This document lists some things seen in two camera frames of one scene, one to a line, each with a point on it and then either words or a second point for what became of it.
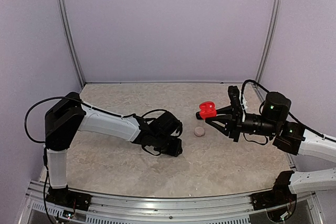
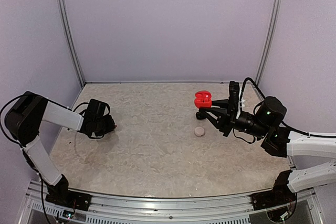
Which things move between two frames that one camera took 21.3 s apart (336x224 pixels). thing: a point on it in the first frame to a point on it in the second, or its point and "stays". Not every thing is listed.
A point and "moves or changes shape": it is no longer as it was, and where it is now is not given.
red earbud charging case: x=208 y=109 moves or changes shape
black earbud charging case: x=198 y=115 stays
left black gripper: x=175 y=151 to x=111 y=126
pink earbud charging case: x=199 y=131 stays
